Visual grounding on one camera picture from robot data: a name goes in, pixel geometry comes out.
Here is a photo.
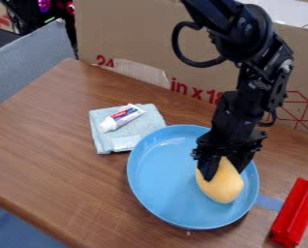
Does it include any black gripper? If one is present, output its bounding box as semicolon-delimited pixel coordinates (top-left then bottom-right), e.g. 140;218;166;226
193;91;268;181

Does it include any yellow ball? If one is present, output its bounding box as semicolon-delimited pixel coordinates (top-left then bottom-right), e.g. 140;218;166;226
196;157;244;203

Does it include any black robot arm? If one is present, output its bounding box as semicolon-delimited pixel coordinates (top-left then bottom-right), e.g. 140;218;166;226
172;0;293;181

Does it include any blue plate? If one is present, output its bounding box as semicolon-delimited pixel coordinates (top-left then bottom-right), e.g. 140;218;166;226
126;125;258;231

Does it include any blue tape strip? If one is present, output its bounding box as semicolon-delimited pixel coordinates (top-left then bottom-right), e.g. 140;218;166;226
256;194;284;212

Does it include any red plastic block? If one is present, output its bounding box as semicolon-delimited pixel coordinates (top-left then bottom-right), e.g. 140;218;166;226
270;177;308;248

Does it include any light blue folded cloth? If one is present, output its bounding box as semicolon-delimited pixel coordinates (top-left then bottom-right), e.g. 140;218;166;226
89;104;165;154

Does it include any white toothpaste tube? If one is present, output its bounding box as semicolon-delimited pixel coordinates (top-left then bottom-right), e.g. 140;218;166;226
98;104;145;133

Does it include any brown cardboard box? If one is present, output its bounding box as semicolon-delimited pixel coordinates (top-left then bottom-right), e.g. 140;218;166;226
73;0;308;133

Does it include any black machine with lights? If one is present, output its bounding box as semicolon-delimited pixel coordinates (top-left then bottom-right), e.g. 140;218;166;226
0;0;77;53

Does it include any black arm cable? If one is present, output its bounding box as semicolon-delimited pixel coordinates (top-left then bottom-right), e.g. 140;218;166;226
170;20;229;69

